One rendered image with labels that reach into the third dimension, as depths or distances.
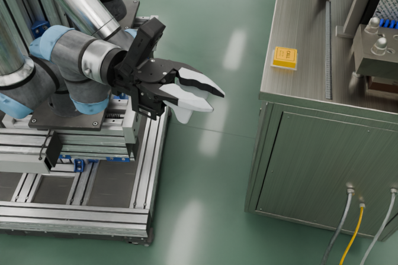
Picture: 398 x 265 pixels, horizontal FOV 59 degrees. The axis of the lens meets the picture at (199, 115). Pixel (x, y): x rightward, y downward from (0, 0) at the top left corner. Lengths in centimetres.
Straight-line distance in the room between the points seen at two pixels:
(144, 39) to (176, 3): 260
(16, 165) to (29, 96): 33
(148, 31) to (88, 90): 24
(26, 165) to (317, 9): 116
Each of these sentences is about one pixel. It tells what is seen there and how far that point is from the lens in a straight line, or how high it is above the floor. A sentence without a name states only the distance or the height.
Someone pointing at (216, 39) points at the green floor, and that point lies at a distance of 274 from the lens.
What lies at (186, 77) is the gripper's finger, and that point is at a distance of 59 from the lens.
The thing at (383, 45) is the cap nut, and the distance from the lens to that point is 106.
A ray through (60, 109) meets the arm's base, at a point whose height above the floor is 85.
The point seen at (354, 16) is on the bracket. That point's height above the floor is 98.
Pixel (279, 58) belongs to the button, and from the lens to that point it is 115.
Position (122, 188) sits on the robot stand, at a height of 21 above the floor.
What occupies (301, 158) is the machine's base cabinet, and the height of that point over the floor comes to 60.
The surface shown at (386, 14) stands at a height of 105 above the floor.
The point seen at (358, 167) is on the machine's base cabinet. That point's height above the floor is 61.
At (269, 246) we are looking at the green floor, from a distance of 178.
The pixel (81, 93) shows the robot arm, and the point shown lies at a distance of 75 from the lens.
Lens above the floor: 164
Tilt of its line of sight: 49 degrees down
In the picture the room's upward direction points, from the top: straight up
